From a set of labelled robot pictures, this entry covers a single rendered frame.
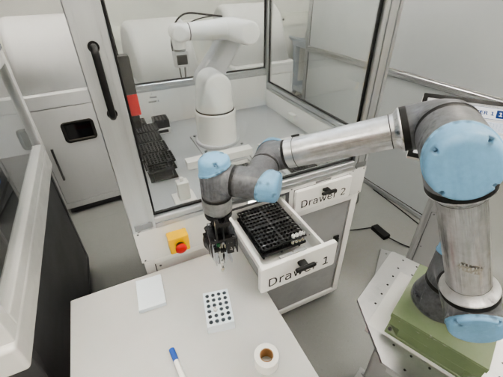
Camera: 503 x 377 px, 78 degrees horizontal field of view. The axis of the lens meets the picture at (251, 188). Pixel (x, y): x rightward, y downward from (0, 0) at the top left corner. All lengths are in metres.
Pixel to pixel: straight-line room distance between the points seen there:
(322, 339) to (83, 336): 1.25
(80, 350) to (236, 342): 0.46
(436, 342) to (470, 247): 0.40
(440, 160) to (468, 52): 1.90
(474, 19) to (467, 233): 1.87
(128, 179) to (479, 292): 0.93
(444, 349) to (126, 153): 1.03
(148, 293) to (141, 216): 0.27
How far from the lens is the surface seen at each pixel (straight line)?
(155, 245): 1.19
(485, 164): 0.60
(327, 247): 1.08
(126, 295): 1.22
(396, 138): 0.73
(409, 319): 1.06
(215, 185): 0.71
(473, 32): 2.44
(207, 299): 1.09
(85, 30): 0.88
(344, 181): 1.43
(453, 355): 1.08
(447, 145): 0.58
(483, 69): 2.41
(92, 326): 1.19
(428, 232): 1.99
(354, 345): 1.97
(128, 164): 0.99
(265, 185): 0.67
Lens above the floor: 1.68
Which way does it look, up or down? 35 degrees down
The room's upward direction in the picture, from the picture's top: 1 degrees counter-clockwise
